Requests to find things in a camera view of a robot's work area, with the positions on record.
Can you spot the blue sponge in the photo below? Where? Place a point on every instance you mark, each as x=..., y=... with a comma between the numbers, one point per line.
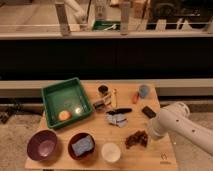
x=83, y=145

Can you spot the purple bowl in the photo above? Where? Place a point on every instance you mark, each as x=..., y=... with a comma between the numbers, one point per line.
x=43, y=145

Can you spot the crumpled blue cloth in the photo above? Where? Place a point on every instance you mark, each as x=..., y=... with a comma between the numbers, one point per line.
x=118, y=120

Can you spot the blue small cup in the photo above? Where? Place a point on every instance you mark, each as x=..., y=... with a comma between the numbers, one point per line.
x=143, y=91

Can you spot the metal binder clip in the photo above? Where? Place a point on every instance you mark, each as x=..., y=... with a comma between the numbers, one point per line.
x=101, y=104

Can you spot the black rectangular block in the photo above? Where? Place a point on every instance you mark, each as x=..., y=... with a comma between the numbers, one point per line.
x=148, y=112

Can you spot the small dark cup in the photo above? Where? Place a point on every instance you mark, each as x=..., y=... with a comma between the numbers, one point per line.
x=103, y=89

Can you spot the white paper cup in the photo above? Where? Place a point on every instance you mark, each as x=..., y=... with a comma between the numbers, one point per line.
x=111, y=152

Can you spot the black handled knife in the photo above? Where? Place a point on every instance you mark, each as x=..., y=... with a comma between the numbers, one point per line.
x=119, y=111

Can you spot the green plastic tray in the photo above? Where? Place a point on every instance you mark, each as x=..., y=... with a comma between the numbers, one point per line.
x=68, y=96

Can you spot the yellow wooden stick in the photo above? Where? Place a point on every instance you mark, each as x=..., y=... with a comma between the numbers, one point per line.
x=114, y=98

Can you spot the dark red grape bunch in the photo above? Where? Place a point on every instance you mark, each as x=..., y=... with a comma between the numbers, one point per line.
x=139, y=137

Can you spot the orange fruit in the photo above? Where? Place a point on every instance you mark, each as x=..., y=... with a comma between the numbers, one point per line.
x=64, y=115

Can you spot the background green tray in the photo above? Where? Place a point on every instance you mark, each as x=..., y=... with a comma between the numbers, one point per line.
x=106, y=25

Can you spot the orange carrot toy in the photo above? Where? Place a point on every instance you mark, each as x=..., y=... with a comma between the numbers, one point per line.
x=135, y=97

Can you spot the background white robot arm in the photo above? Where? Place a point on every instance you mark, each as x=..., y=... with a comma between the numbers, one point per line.
x=79, y=14

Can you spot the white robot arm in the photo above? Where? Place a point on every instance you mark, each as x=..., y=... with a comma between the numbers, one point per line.
x=175, y=117

